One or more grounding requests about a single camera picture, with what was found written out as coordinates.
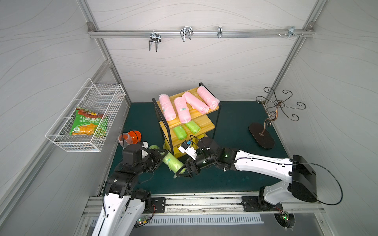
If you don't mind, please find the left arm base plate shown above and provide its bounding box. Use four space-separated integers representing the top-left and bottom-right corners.
146 197 166 214

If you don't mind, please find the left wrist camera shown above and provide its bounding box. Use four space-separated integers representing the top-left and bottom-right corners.
139 142 148 159

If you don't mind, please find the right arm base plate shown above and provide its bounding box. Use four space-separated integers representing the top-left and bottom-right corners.
241 196 277 212

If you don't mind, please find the green roll front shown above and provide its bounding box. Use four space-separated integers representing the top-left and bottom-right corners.
185 120 201 134

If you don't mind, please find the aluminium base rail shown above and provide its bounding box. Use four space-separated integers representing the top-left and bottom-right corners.
82 191 325 217

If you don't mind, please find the yellow roll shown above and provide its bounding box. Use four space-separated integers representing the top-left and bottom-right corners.
163 143 171 152

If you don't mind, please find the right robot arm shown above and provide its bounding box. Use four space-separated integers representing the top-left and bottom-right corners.
175 137 318 208

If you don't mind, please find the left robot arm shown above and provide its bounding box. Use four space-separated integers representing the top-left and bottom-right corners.
92 142 168 236

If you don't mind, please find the pink roll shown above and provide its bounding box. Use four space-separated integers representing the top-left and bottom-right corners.
174 96 192 124
159 94 177 121
183 91 210 114
197 86 220 110

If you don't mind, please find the pink roll front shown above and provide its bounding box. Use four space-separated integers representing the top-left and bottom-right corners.
197 86 220 110

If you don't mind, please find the white wire basket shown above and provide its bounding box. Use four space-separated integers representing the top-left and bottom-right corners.
45 78 126 152

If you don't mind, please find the copper wire jewelry stand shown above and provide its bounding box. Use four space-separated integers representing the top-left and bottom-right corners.
249 87 307 149

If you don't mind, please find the clear plastic goblet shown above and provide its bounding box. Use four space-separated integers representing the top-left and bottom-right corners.
118 133 132 148

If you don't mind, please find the aluminium top rail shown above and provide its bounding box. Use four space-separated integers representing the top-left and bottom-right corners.
88 27 316 39

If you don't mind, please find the wooden three-tier shelf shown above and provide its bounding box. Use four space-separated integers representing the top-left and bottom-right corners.
152 83 221 158

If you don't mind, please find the green snack bag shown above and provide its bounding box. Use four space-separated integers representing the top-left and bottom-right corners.
69 107 108 137

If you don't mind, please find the orange plastic bowl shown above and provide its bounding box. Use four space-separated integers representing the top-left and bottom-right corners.
128 130 142 144

